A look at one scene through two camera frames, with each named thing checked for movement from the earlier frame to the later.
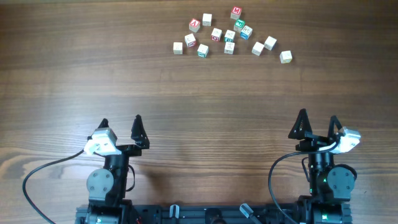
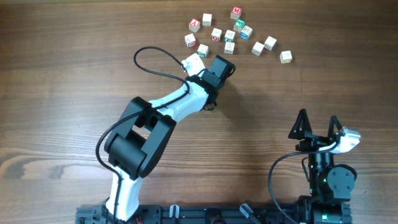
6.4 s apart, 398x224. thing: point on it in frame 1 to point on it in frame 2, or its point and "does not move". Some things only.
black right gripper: x=314 y=140 does not move
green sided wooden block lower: x=203 y=51 does not move
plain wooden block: x=257 y=48 does not move
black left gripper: x=125 y=148 to x=210 y=78
